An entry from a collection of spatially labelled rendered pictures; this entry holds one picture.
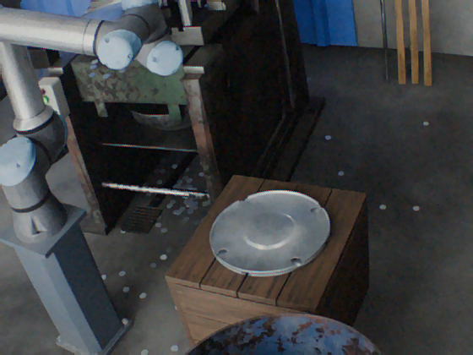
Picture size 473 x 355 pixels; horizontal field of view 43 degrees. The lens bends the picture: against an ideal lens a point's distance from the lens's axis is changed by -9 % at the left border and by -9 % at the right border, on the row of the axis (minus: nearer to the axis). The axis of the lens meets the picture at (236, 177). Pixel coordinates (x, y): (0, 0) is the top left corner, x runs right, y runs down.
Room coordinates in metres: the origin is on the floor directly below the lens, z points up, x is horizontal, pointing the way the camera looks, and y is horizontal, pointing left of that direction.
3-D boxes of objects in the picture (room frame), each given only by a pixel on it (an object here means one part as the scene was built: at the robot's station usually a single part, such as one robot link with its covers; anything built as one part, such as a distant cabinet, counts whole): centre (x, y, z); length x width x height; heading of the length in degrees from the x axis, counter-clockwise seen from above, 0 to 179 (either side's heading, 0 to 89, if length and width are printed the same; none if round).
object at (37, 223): (1.28, 0.52, 0.50); 0.15 x 0.15 x 0.10
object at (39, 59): (1.86, 0.53, 0.62); 0.10 x 0.06 x 0.20; 62
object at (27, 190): (1.29, 0.51, 0.62); 0.13 x 0.12 x 0.14; 162
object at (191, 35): (1.92, 0.14, 0.68); 0.45 x 0.30 x 0.06; 62
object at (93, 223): (2.17, 0.32, 0.45); 0.92 x 0.12 x 0.90; 152
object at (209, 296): (1.19, -0.05, 0.18); 0.40 x 0.38 x 0.35; 149
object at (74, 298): (1.28, 0.52, 0.23); 0.19 x 0.19 x 0.45; 55
